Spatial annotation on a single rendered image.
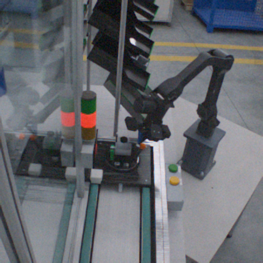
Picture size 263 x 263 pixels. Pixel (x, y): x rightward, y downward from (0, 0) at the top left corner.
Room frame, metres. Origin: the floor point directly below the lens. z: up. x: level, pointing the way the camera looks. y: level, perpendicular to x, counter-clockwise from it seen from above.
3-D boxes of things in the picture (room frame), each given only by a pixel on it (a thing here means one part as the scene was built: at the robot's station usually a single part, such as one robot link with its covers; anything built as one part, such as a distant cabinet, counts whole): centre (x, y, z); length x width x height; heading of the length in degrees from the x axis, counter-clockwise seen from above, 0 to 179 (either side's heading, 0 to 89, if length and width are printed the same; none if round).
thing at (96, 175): (0.90, 0.12, 0.97); 0.05 x 0.05 x 0.04; 2
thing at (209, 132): (1.14, -0.32, 1.09); 0.07 x 0.07 x 0.06; 57
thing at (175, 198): (0.93, -0.19, 0.93); 0.21 x 0.07 x 0.06; 2
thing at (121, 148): (1.01, 0.04, 1.06); 0.08 x 0.04 x 0.07; 92
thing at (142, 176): (1.01, 0.03, 0.96); 0.24 x 0.24 x 0.02; 2
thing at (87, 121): (0.81, 0.14, 1.33); 0.05 x 0.05 x 0.05
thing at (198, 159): (1.14, -0.32, 0.96); 0.15 x 0.15 x 0.20; 57
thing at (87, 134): (0.81, 0.14, 1.28); 0.05 x 0.05 x 0.05
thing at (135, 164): (1.01, 0.03, 0.98); 0.14 x 0.14 x 0.02
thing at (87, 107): (0.81, 0.14, 1.38); 0.05 x 0.05 x 0.05
